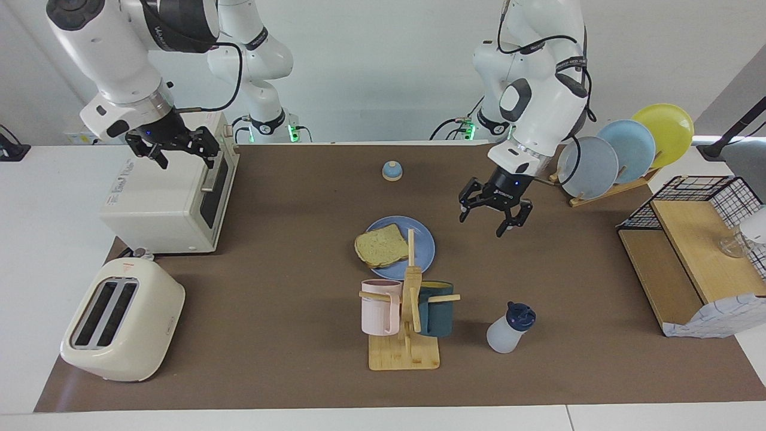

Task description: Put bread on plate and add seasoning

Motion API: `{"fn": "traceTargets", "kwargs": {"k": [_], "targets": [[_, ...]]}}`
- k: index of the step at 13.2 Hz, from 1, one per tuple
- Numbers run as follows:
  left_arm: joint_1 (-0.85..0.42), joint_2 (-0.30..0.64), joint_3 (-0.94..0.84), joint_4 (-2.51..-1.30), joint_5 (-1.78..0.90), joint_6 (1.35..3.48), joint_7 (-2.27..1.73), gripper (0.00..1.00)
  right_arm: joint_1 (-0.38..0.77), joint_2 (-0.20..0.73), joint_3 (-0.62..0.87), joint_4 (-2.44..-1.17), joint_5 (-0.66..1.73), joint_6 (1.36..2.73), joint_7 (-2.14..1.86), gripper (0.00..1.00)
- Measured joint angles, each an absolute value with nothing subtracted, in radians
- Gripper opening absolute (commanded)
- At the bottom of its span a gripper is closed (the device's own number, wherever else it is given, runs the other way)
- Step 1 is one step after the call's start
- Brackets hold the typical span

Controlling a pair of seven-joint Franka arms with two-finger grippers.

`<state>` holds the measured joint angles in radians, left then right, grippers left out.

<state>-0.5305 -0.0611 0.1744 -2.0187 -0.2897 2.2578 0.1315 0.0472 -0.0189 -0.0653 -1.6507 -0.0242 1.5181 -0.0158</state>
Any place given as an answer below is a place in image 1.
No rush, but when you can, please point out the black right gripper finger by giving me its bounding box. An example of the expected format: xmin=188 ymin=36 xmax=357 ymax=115
xmin=126 ymin=136 xmax=168 ymax=170
xmin=189 ymin=127 xmax=221 ymax=168

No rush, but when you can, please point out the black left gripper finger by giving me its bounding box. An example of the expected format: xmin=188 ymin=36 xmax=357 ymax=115
xmin=496 ymin=201 xmax=533 ymax=238
xmin=459 ymin=178 xmax=484 ymax=223

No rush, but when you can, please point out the toasted bread slice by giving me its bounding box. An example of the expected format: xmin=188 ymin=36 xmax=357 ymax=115
xmin=354 ymin=224 xmax=410 ymax=269

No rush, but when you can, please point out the translucent seasoning bottle navy cap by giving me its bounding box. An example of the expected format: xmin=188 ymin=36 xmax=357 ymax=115
xmin=486 ymin=302 xmax=537 ymax=354

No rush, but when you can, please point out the grey round plate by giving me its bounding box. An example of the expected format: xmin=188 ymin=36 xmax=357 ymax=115
xmin=558 ymin=136 xmax=620 ymax=200

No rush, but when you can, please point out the wooden plate rack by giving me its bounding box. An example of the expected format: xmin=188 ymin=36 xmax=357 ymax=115
xmin=549 ymin=168 xmax=662 ymax=208

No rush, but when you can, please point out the light blue round plate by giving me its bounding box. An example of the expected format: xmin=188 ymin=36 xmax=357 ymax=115
xmin=598 ymin=120 xmax=657 ymax=184

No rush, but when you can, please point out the yellow round plate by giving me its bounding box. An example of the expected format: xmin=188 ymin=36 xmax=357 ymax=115
xmin=631 ymin=104 xmax=695 ymax=169

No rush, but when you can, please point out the white toaster oven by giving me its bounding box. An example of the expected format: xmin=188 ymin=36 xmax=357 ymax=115
xmin=99 ymin=111 xmax=240 ymax=255

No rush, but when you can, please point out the teal mug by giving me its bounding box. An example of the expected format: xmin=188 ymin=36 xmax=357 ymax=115
xmin=417 ymin=281 xmax=454 ymax=337

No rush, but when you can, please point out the black clamp base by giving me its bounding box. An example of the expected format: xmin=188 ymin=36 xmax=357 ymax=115
xmin=0 ymin=125 xmax=32 ymax=162

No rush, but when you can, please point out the pink mug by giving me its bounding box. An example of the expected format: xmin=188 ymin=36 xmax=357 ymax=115
xmin=361 ymin=279 xmax=403 ymax=336

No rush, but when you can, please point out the brown table mat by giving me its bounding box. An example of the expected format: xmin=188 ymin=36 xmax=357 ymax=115
xmin=34 ymin=144 xmax=766 ymax=412

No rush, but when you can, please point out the wooden mug tree stand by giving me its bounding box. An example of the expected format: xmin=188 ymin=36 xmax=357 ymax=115
xmin=359 ymin=228 xmax=461 ymax=371

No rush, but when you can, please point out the wooden two-tier shelf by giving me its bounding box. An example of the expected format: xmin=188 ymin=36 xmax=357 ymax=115
xmin=618 ymin=199 xmax=766 ymax=337

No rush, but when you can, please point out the cream two-slot toaster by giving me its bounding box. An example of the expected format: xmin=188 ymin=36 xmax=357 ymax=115
xmin=60 ymin=257 xmax=186 ymax=383

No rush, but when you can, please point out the clear drinking glass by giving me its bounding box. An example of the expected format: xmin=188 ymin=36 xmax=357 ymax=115
xmin=720 ymin=233 xmax=749 ymax=259

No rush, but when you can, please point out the white checked cloth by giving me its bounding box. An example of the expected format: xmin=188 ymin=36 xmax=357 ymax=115
xmin=663 ymin=295 xmax=766 ymax=339

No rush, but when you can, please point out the white rounded object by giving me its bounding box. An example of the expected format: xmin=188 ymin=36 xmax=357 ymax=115
xmin=741 ymin=207 xmax=766 ymax=245

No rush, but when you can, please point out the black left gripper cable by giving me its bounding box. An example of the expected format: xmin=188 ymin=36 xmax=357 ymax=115
xmin=497 ymin=0 xmax=597 ymax=186

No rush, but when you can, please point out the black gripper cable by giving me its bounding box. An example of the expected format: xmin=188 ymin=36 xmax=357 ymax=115
xmin=174 ymin=42 xmax=245 ymax=114
xmin=497 ymin=0 xmax=597 ymax=186

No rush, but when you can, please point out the left arm base cable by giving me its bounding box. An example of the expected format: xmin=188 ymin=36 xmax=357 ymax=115
xmin=430 ymin=99 xmax=487 ymax=142

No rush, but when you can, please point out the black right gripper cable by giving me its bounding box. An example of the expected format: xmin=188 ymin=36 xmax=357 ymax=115
xmin=174 ymin=42 xmax=245 ymax=114

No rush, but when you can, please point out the black wire basket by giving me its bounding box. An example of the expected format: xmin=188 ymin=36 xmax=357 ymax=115
xmin=618 ymin=175 xmax=766 ymax=282

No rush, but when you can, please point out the black camera stand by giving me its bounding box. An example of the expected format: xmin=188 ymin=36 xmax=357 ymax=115
xmin=697 ymin=96 xmax=766 ymax=161

